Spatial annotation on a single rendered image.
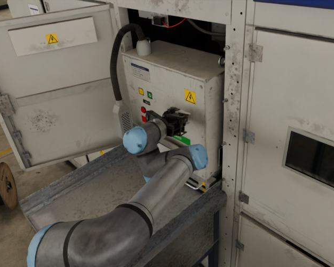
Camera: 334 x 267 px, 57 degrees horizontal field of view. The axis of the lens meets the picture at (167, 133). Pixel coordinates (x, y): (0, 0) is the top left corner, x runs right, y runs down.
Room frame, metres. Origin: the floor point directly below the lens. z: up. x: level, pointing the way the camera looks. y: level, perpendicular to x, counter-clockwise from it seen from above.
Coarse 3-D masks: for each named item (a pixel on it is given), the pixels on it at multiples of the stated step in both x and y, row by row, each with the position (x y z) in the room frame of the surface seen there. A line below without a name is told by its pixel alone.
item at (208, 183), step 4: (192, 176) 1.01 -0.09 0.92; (196, 176) 1.00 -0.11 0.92; (212, 176) 0.99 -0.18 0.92; (188, 180) 1.03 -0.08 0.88; (192, 180) 1.01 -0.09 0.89; (196, 180) 0.99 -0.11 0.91; (200, 180) 0.97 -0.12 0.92; (204, 180) 0.97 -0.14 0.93; (208, 180) 0.97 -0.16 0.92; (212, 180) 0.96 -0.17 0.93; (216, 180) 0.97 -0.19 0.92; (196, 184) 0.99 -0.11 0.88; (208, 184) 0.94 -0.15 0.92; (212, 184) 0.95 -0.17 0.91; (204, 188) 0.96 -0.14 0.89; (208, 188) 0.94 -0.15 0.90
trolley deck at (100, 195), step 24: (120, 168) 1.20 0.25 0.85; (72, 192) 1.06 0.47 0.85; (96, 192) 1.04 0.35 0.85; (120, 192) 1.03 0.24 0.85; (192, 192) 0.98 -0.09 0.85; (48, 216) 0.92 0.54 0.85; (72, 216) 0.91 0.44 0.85; (96, 216) 0.90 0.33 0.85; (168, 216) 0.86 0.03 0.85; (192, 216) 0.85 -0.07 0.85; (168, 240) 0.74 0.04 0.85; (144, 264) 0.65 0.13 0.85
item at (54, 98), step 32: (0, 32) 1.32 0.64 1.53; (32, 32) 1.33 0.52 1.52; (64, 32) 1.37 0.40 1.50; (96, 32) 1.44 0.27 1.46; (0, 64) 1.30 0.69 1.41; (32, 64) 1.34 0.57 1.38; (64, 64) 1.38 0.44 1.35; (96, 64) 1.43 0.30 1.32; (0, 96) 1.27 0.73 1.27; (32, 96) 1.31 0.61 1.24; (64, 96) 1.37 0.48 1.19; (96, 96) 1.42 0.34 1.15; (128, 96) 1.44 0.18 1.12; (32, 128) 1.31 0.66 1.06; (64, 128) 1.35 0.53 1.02; (96, 128) 1.40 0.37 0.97; (32, 160) 1.29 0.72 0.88; (64, 160) 1.31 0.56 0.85
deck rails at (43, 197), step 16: (96, 160) 1.21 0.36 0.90; (112, 160) 1.27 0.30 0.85; (64, 176) 1.10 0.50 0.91; (80, 176) 1.14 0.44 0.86; (48, 192) 1.04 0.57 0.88; (64, 192) 1.06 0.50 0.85; (208, 192) 0.92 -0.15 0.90; (32, 208) 0.98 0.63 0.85; (192, 208) 0.86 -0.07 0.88; (176, 224) 0.79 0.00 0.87; (160, 240) 0.74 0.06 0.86; (144, 256) 0.68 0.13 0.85
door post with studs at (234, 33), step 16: (240, 0) 0.93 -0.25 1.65; (240, 16) 0.93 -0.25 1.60; (240, 32) 0.93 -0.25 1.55; (224, 48) 0.95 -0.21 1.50; (240, 48) 0.93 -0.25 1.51; (240, 64) 0.92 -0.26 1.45; (240, 80) 0.92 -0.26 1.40; (224, 96) 0.97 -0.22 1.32; (224, 112) 0.97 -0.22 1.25; (224, 128) 0.97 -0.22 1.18; (224, 144) 0.96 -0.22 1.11; (224, 160) 0.97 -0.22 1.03; (224, 176) 0.97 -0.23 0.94; (224, 256) 0.95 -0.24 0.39
